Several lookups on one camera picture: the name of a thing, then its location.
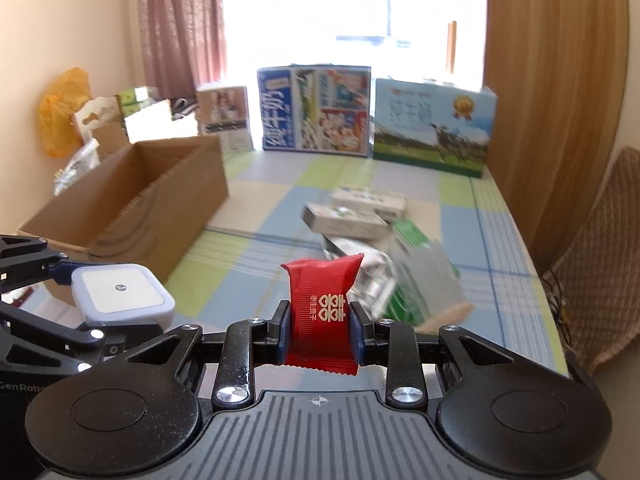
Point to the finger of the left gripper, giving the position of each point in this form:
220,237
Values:
109,339
30,260

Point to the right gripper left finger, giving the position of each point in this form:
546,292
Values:
248,344

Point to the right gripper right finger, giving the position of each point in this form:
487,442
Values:
392,345

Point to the white square plug device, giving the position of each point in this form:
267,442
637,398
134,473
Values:
121,293

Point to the green white spray box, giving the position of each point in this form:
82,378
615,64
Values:
405,233

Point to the red candy packet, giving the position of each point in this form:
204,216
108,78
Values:
319,336

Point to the white ointment box with bird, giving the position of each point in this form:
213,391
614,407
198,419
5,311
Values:
340,221

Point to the clear metal tin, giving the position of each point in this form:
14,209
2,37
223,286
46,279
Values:
431,287

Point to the silver foil bag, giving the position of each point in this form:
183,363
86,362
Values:
375,282

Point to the checkered plastic tablecloth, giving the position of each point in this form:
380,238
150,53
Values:
459,236

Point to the open brown cardboard box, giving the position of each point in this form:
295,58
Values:
145,204

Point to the white barcode medicine box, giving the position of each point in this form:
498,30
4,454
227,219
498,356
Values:
388,207

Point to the white cutout cardboard box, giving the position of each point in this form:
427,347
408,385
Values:
100,119

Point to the yellow plastic bag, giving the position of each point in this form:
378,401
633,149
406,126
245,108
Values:
62,99

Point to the brown quilted chair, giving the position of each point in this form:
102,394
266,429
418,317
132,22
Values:
593,289

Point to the green milk carton box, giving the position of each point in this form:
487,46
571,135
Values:
432,125

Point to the small brown product box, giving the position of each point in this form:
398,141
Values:
223,112

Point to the blue milk carton box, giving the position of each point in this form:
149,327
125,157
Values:
315,108

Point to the pink curtain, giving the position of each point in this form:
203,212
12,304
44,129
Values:
183,44

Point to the brown curtain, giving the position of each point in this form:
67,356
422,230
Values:
559,70

